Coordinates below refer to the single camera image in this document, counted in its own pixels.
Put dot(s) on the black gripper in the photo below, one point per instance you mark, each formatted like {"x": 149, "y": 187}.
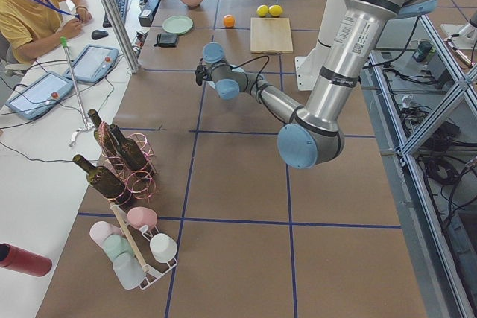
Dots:
{"x": 209, "y": 83}

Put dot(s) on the orange mandarin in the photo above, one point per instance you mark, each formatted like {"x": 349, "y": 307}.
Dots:
{"x": 229, "y": 21}

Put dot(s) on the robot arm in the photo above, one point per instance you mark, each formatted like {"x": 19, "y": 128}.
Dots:
{"x": 311, "y": 134}

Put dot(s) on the light blue plate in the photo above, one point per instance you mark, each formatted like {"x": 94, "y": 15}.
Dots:
{"x": 212, "y": 85}

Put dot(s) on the light green plate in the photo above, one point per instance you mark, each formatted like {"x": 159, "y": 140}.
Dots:
{"x": 178, "y": 25}

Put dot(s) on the dark grey folded cloth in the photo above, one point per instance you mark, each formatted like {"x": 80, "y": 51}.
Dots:
{"x": 166, "y": 40}

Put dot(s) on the bamboo cutting board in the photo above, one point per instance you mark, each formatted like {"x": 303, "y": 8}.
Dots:
{"x": 270, "y": 35}

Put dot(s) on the lower yellow lemon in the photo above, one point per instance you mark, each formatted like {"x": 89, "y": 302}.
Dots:
{"x": 262, "y": 10}

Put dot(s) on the yellow lemon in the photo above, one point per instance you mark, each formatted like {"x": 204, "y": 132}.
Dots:
{"x": 275, "y": 10}
{"x": 262, "y": 10}

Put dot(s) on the upper yellow lemon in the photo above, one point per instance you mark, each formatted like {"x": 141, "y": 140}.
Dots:
{"x": 275, "y": 10}

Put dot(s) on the dark wine bottle upper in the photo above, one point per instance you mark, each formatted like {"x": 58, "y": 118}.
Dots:
{"x": 129, "y": 150}

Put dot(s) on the far teach pendant tablet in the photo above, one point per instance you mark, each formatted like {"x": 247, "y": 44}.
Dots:
{"x": 93, "y": 63}

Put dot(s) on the teach pendant tablet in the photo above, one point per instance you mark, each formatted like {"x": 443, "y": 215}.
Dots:
{"x": 40, "y": 96}
{"x": 93, "y": 63}

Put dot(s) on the black computer mouse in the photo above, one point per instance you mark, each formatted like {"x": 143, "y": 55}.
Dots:
{"x": 99, "y": 34}

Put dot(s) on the green tipped metal stick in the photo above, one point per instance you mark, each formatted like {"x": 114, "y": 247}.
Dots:
{"x": 87, "y": 124}

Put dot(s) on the pink cup top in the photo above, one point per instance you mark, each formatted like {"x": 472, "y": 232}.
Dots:
{"x": 141, "y": 216}

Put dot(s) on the near teach pendant tablet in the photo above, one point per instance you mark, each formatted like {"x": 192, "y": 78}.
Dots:
{"x": 40, "y": 96}

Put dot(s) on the person in yellow shirt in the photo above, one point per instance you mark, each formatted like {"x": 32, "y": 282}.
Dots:
{"x": 34, "y": 27}

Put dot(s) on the white cup rack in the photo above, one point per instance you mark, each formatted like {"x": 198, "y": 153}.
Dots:
{"x": 139, "y": 240}

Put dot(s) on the white cup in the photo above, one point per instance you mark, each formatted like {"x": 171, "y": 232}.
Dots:
{"x": 163, "y": 248}

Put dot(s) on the pale pink cup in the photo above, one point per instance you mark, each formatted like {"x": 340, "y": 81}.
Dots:
{"x": 101, "y": 230}

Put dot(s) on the pale green cup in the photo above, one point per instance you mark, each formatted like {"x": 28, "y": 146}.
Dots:
{"x": 115, "y": 245}

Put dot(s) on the pale blue cup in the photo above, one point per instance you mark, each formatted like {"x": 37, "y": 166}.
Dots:
{"x": 128, "y": 270}

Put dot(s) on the red cylinder bottle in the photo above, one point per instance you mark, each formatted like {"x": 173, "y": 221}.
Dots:
{"x": 23, "y": 261}

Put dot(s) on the copper wire bottle rack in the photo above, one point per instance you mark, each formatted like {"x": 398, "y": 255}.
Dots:
{"x": 141, "y": 184}

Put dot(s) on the aluminium frame post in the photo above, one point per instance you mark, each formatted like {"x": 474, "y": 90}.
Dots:
{"x": 120, "y": 31}

